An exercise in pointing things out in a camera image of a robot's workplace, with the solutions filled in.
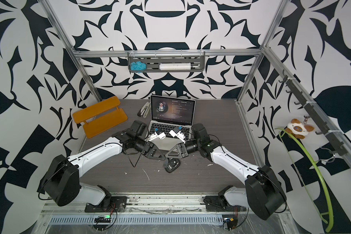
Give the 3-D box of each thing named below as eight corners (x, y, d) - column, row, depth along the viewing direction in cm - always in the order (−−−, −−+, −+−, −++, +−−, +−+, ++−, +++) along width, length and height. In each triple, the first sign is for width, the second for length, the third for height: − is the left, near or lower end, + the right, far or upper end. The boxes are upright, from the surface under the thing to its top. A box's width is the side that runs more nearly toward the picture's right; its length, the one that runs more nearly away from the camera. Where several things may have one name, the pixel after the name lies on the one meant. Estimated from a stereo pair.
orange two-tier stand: (86, 139, 99) (76, 128, 89) (81, 122, 108) (71, 111, 98) (128, 120, 109) (123, 108, 99) (121, 106, 118) (116, 94, 108)
